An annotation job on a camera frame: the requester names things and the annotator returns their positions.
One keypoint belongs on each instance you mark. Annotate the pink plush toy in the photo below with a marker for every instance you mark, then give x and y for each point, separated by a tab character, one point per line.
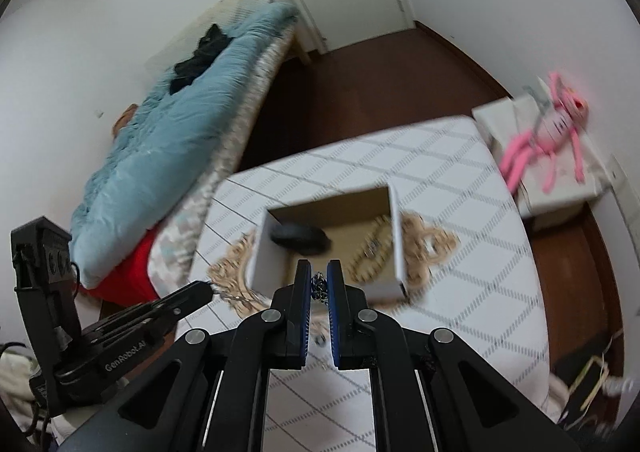
550	127

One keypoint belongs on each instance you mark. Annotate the white cloth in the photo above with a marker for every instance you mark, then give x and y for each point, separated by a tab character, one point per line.
17	382

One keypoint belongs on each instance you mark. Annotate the light blue blanket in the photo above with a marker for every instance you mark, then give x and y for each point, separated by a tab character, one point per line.
190	122

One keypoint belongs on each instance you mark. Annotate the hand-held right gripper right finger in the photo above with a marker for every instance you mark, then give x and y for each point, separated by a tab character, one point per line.
334	317

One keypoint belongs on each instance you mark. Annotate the beige patterned mattress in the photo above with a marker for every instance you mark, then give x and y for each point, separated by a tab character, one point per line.
250	97

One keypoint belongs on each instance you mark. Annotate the black bag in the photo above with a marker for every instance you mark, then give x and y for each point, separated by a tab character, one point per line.
582	372

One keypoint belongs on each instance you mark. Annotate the black clothes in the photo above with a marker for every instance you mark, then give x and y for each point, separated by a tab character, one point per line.
197	62

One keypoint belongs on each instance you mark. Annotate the white cardboard box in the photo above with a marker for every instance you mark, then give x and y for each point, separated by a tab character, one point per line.
385	252

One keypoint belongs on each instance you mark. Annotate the black oval object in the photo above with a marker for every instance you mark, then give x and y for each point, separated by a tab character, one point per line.
300	238

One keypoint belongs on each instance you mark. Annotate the brown pillow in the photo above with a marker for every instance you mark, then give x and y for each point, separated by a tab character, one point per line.
124	119

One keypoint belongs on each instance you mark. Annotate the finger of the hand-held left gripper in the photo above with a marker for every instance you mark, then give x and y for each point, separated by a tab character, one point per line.
187	296

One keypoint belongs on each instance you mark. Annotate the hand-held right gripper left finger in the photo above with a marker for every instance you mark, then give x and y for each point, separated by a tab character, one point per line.
303	317

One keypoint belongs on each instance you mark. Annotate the white wall socket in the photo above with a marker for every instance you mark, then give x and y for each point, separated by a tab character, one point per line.
617	173

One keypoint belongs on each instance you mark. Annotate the red cloth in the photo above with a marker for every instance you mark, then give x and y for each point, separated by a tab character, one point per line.
127	277

